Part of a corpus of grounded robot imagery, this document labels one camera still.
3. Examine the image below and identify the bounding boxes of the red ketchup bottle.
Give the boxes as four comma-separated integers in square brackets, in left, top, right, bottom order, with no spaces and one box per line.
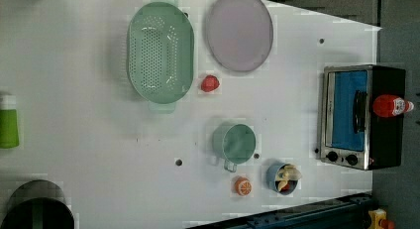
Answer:
[372,94,415,118]

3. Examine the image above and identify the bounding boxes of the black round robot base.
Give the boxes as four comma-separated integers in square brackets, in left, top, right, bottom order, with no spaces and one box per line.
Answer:
[1,179,75,229]

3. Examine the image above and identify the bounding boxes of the black steel toaster oven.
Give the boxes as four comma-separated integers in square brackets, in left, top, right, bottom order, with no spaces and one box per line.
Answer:
[318,64,406,171]

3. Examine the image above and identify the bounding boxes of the red toy strawberry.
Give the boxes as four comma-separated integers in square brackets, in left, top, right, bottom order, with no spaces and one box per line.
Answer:
[200,75,220,92]

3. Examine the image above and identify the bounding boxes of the green metal mug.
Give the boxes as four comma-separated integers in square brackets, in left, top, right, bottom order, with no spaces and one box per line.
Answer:
[212,122,257,172]

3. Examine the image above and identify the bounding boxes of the orange toy slice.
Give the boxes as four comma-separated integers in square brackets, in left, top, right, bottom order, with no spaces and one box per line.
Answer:
[234,176,253,196]

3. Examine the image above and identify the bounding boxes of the round lilac plate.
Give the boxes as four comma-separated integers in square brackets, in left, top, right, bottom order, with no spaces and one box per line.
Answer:
[205,0,273,71]

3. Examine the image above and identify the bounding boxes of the blue cup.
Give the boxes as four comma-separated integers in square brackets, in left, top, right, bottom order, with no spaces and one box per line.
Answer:
[265,163,299,195]

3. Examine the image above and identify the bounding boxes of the green perforated colander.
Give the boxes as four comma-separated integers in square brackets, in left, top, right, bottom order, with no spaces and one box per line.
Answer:
[127,0,194,114]

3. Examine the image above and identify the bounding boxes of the garlic toy pieces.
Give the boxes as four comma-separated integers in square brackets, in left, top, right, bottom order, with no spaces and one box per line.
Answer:
[274,165,302,191]

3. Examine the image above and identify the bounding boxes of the yellow red emergency button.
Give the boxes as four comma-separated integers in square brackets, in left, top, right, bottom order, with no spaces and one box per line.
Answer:
[368,209,395,229]

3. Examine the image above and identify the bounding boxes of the green white bottle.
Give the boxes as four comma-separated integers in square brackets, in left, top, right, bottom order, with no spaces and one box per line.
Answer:
[0,95,20,149]

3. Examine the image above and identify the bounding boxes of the blue metal frame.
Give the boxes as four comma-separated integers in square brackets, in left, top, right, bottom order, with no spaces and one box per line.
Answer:
[188,193,377,229]

